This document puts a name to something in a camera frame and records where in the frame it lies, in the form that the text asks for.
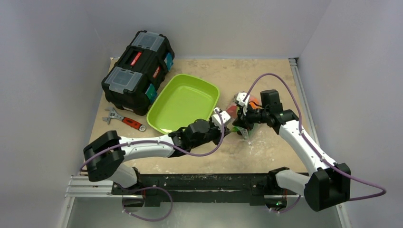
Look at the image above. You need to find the clear zip top bag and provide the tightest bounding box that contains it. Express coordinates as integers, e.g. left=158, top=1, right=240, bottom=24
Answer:
left=226, top=91, right=260, bottom=145

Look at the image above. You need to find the lime green plastic tray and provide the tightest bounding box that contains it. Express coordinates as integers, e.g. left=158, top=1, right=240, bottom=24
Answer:
left=146, top=74, right=220, bottom=134

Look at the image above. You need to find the green fake chili pepper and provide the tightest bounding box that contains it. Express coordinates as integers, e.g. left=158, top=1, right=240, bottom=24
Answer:
left=230, top=126, right=240, bottom=133

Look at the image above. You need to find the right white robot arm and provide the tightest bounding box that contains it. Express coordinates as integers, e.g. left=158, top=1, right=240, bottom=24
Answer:
left=233, top=89, right=351, bottom=211

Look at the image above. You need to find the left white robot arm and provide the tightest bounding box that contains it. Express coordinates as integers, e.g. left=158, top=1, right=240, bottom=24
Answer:
left=83, top=115, right=230, bottom=194

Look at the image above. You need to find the black plastic toolbox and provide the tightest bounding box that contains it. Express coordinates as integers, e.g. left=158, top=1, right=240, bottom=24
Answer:
left=101, top=30, right=175, bottom=116

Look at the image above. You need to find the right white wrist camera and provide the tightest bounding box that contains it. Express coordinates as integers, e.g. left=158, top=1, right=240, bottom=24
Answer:
left=235, top=92, right=250, bottom=115

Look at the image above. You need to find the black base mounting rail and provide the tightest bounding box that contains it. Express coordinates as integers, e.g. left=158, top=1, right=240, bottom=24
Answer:
left=111, top=173, right=296, bottom=209

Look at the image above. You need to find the red handled adjustable wrench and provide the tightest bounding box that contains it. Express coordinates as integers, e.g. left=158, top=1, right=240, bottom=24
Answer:
left=102, top=107, right=146, bottom=132

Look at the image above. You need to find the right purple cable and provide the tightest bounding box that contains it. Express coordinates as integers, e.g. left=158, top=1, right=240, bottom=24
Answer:
left=245, top=73, right=387, bottom=215

